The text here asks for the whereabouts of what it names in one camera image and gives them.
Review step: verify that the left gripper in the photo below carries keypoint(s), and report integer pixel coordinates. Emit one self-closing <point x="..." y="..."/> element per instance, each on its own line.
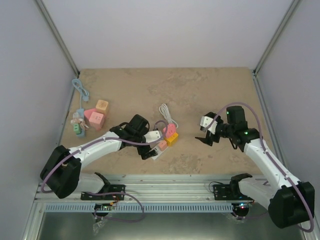
<point x="141" y="152"/>

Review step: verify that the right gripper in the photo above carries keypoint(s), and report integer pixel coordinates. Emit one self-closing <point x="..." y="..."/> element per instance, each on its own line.
<point x="208" y="140"/>

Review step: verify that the white power strip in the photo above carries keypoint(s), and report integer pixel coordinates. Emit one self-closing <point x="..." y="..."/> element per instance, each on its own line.
<point x="155" y="152"/>

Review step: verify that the yellow cube socket adapter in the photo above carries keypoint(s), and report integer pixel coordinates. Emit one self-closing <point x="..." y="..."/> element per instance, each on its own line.
<point x="172" y="139"/>

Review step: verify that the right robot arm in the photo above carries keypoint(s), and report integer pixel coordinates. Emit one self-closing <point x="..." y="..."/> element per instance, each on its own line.
<point x="288" y="200"/>

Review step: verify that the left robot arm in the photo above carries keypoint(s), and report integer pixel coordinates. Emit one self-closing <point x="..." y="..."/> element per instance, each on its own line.
<point x="62" y="174"/>

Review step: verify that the light pink plug adapter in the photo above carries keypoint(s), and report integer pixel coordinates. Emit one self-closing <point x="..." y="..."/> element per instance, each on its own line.
<point x="162" y="145"/>

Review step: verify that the pink cube socket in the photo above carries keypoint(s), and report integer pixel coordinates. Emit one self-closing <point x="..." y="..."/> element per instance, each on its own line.
<point x="96" y="120"/>

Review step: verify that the pink socket base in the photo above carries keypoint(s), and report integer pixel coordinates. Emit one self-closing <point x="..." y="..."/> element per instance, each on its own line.
<point x="88" y="112"/>

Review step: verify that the green plug adapter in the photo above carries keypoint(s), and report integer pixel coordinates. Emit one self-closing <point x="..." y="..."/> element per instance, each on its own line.
<point x="77" y="129"/>

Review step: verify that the light blue power strip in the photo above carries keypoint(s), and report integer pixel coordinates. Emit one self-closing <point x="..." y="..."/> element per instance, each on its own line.
<point x="81" y="115"/>

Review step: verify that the white charger with ribbon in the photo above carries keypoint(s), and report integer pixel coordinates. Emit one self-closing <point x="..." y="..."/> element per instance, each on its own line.
<point x="75" y="118"/>

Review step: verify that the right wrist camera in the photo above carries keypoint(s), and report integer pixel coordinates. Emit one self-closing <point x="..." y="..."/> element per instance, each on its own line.
<point x="207" y="124"/>

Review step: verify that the aluminium rail frame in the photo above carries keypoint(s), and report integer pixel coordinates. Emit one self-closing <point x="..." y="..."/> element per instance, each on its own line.
<point x="162" y="188"/>

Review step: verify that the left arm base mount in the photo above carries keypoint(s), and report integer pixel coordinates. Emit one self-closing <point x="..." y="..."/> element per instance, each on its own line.
<point x="112" y="192"/>

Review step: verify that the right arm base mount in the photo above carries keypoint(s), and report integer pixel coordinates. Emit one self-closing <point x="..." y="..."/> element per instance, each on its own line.
<point x="223" y="192"/>

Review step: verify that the light blue cable duct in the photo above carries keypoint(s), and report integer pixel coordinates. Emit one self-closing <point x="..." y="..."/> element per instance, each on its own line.
<point x="136" y="208"/>

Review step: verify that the right aluminium corner post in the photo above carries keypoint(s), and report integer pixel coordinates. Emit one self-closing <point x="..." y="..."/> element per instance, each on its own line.
<point x="294" y="5"/>

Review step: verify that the aluminium corner post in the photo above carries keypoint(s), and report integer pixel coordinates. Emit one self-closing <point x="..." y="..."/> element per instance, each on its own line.
<point x="57" y="36"/>
<point x="294" y="5"/>

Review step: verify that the left aluminium corner post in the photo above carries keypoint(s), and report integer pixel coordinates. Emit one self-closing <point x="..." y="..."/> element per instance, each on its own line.
<point x="57" y="36"/>

